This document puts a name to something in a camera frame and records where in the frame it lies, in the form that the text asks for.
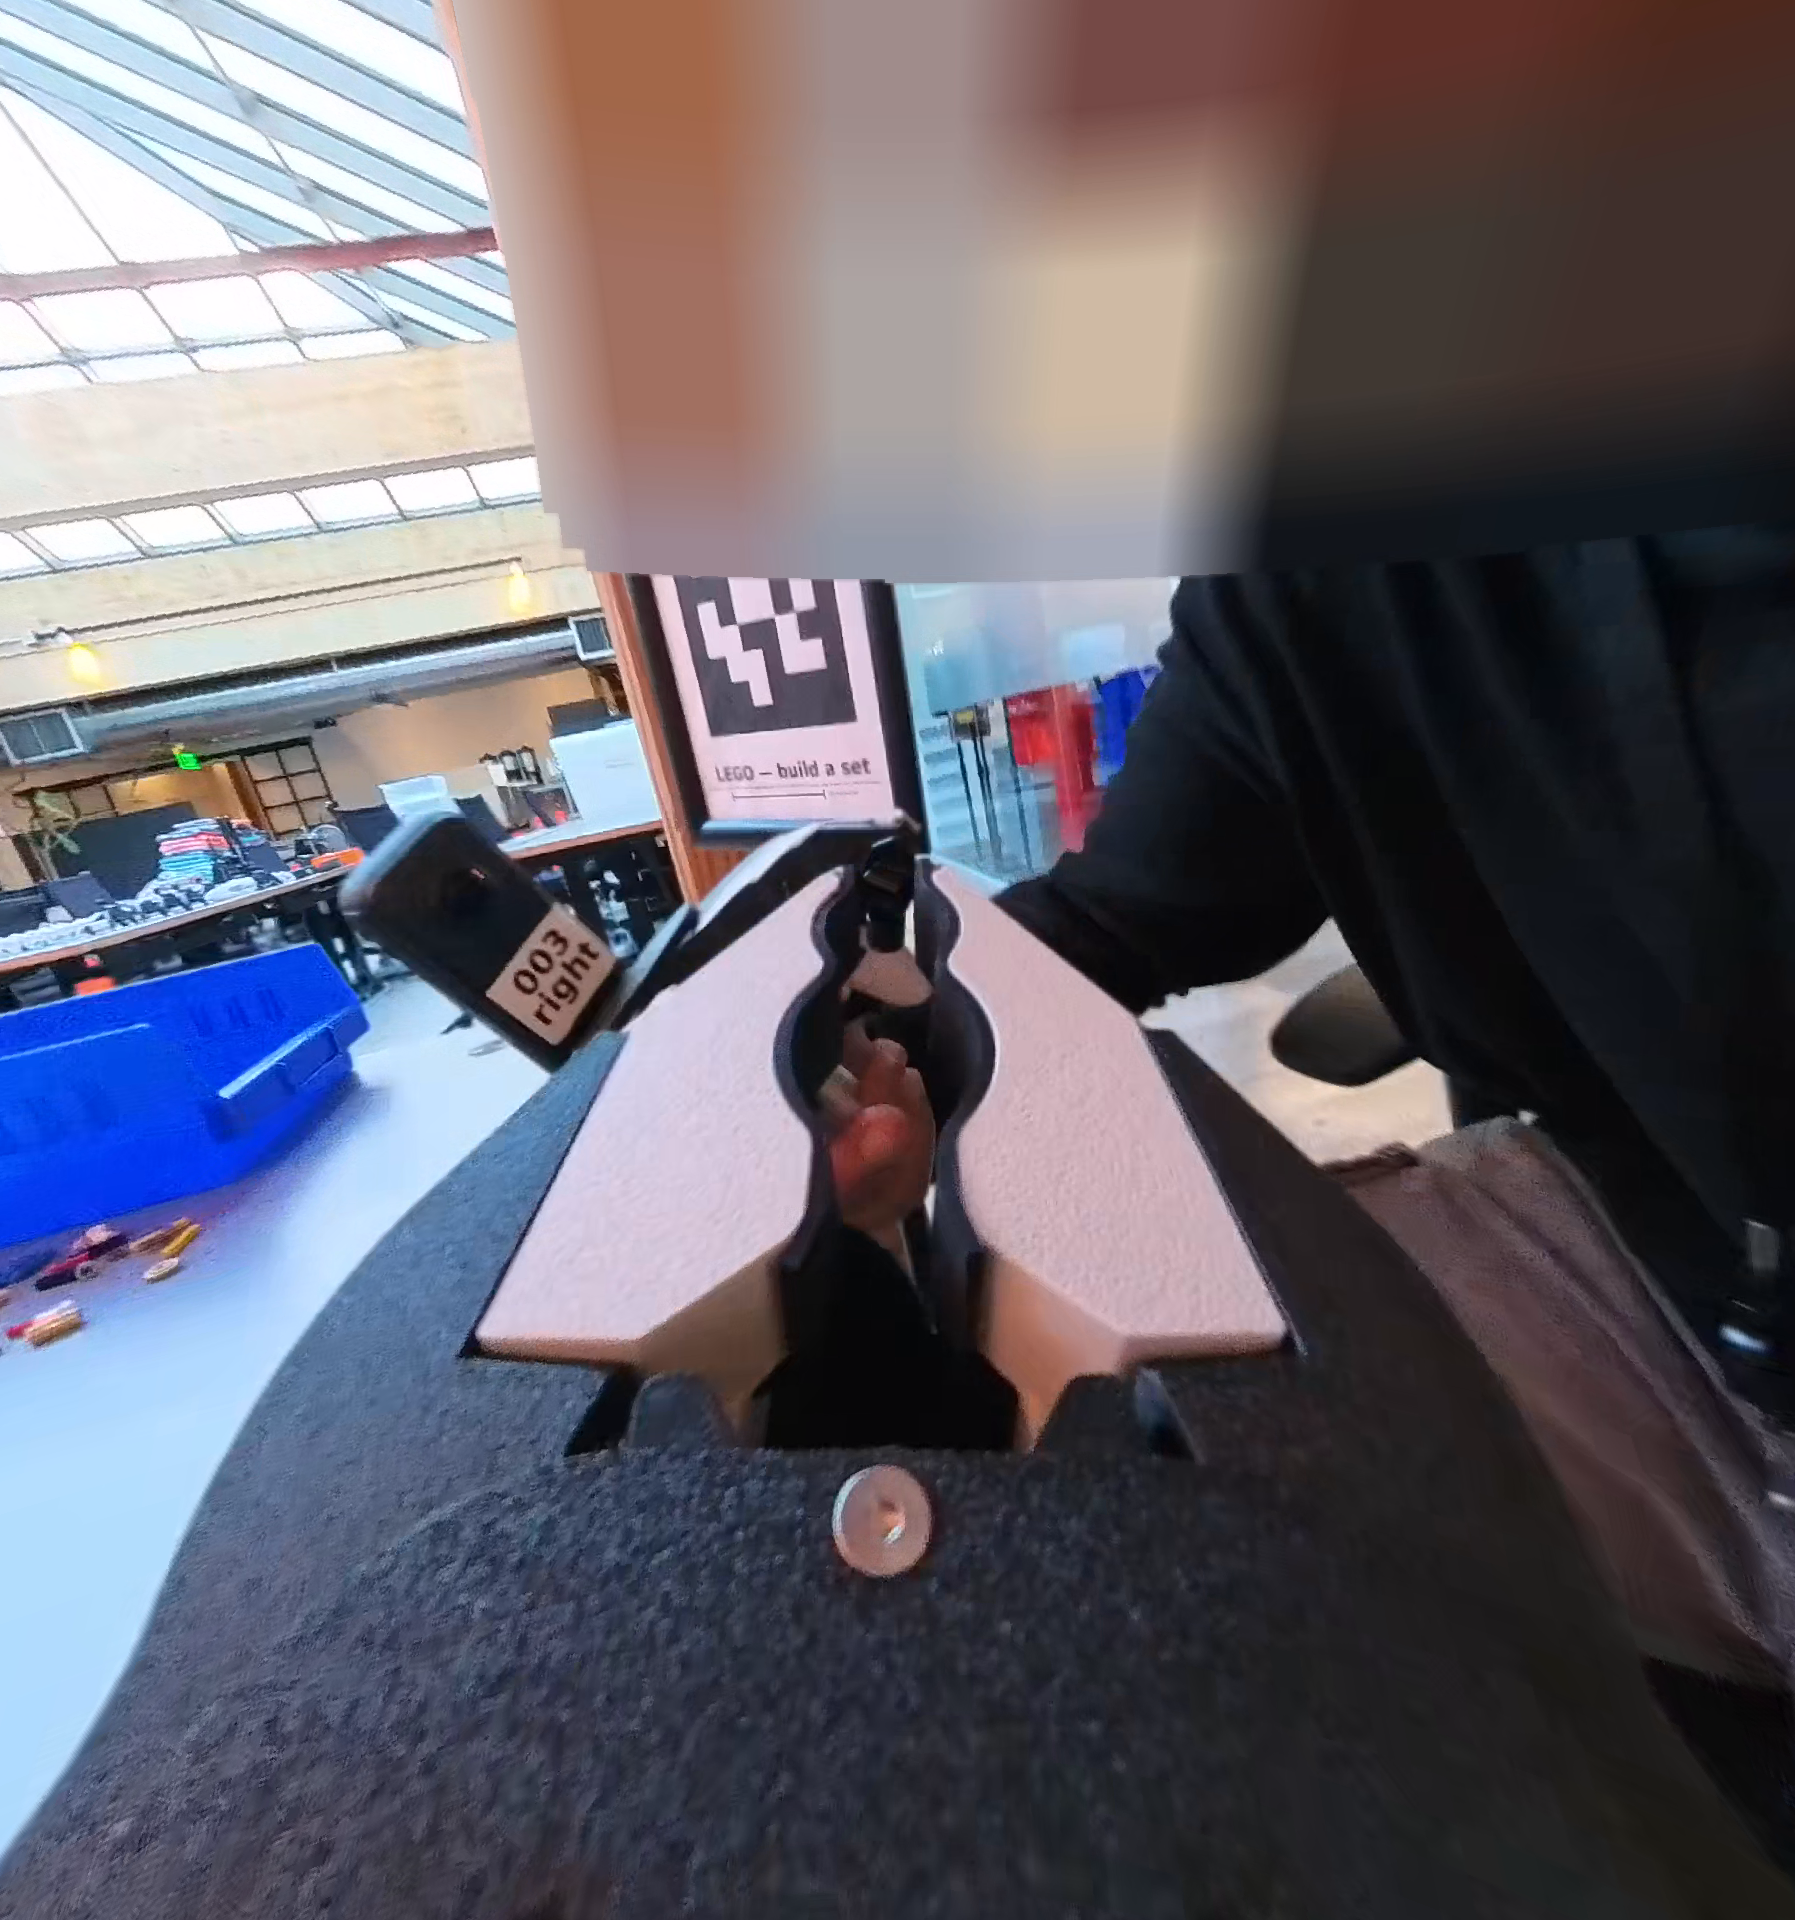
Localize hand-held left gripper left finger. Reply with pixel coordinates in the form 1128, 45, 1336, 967
472, 867, 858, 1446

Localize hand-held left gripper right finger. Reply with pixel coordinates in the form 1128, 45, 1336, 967
912, 862, 1302, 1455

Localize person's right forearm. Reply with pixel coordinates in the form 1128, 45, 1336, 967
992, 781, 1364, 1026

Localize pile of lego pieces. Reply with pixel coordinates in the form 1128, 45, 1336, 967
0, 1219, 212, 1370

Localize person's right hand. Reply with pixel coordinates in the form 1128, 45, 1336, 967
826, 1032, 942, 1240

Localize long cluttered workbench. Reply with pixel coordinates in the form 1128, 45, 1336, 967
0, 810, 678, 1001

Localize blue plastic bin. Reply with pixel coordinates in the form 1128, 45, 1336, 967
0, 940, 374, 1273

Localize framed black and white sign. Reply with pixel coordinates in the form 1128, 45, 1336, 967
652, 574, 926, 830

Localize person's grey trousers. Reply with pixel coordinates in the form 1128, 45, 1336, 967
1324, 1116, 1795, 1705

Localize person in black sweater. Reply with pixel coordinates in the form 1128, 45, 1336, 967
992, 525, 1795, 1519

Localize wooden post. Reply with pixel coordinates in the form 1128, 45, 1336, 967
594, 574, 716, 907

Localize grey air duct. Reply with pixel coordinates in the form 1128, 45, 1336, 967
70, 627, 588, 744

